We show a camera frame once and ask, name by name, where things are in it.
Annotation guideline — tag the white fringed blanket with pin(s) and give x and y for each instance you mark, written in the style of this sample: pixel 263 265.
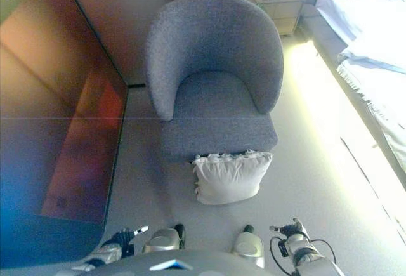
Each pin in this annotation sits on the white fringed blanket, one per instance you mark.
pixel 374 85

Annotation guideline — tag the silver left robot leg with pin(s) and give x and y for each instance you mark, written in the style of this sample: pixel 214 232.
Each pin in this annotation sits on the silver left robot leg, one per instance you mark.
pixel 161 241

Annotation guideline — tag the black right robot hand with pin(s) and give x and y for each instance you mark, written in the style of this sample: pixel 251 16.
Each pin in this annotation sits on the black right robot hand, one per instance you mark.
pixel 292 227

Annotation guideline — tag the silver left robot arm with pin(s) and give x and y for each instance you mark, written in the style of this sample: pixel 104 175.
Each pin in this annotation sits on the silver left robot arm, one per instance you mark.
pixel 104 255

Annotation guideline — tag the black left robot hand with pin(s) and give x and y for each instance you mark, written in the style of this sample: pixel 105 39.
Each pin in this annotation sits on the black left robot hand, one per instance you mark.
pixel 122 239

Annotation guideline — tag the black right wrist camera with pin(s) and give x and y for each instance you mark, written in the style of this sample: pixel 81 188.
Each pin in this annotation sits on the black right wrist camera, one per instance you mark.
pixel 283 247

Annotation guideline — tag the white frilled cushion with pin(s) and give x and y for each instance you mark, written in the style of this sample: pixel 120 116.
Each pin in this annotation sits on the white frilled cushion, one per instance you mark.
pixel 228 181

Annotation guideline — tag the white bed mattress sheet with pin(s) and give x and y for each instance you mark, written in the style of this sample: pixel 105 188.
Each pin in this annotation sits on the white bed mattress sheet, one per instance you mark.
pixel 368 25

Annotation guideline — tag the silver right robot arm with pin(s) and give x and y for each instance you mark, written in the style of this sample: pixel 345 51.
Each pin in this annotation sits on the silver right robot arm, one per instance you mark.
pixel 311 257

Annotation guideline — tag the grey fabric tub armchair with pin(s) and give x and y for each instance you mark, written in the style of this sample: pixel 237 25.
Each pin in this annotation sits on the grey fabric tub armchair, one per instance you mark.
pixel 215 47

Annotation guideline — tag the silver right robot leg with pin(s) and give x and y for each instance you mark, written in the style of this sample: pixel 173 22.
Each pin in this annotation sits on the silver right robot leg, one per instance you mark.
pixel 249 247

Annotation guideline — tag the silver robot torso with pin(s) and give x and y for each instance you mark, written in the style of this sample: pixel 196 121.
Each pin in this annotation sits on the silver robot torso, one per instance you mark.
pixel 158 265

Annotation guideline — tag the silver robot leg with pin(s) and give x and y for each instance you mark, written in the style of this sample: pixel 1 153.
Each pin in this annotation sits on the silver robot leg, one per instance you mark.
pixel 249 247
pixel 161 241

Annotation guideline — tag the glossy brown wooden cabinet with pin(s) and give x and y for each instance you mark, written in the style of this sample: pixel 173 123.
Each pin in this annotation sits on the glossy brown wooden cabinet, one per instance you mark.
pixel 50 114

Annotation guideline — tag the light wooden nightstand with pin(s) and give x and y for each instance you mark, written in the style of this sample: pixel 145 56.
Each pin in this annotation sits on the light wooden nightstand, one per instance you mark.
pixel 282 12

